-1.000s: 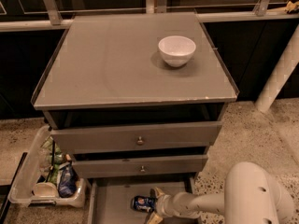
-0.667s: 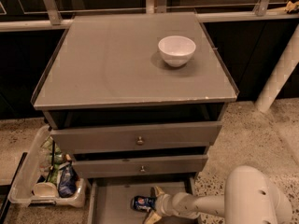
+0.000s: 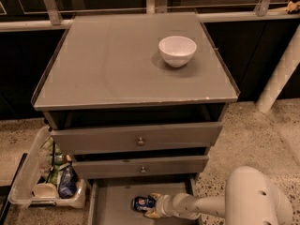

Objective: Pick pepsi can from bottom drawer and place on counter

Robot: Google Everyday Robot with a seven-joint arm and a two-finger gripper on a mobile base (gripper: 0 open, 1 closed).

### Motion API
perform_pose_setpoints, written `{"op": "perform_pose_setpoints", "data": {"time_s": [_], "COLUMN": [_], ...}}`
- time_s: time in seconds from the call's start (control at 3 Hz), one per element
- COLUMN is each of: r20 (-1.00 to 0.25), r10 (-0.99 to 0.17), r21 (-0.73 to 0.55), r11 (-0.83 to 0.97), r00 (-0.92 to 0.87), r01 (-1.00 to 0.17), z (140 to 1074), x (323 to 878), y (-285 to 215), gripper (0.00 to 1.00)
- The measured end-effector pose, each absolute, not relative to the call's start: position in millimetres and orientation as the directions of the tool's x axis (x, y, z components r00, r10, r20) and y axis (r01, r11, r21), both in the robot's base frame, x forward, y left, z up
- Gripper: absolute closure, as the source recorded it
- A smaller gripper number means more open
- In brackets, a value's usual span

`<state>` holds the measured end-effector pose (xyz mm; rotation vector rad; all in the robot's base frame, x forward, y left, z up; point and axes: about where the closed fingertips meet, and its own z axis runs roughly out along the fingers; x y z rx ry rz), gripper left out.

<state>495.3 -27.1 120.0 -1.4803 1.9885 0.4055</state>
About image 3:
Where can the grey middle drawer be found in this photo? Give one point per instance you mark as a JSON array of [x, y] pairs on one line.
[[140, 167]]

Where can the green snack bag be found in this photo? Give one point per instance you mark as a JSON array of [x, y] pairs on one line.
[[50, 158]]

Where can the grey top drawer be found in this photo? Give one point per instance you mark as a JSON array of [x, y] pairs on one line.
[[83, 141]]

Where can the grey drawer cabinet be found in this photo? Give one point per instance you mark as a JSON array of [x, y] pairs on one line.
[[107, 72]]

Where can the blue pepsi can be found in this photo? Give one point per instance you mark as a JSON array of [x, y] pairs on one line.
[[143, 204]]

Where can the white ceramic bowl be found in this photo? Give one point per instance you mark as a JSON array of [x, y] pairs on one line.
[[177, 51]]

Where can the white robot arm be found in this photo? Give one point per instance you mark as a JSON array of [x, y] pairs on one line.
[[250, 199]]

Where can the grey drawer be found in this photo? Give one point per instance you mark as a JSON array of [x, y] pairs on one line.
[[112, 199], [140, 167], [83, 141]]

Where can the grey bottom drawer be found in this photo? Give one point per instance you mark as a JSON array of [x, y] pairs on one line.
[[112, 199]]

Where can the clear plastic storage bin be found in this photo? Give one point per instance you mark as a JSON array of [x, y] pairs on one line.
[[22, 188]]

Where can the blue snack bag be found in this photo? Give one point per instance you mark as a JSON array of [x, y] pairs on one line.
[[67, 184]]

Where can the white cup in bin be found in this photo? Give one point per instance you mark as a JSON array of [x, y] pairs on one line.
[[46, 190]]

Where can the metal railing frame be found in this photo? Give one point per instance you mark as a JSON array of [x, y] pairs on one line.
[[34, 15]]

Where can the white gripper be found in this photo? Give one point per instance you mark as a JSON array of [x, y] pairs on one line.
[[163, 205]]

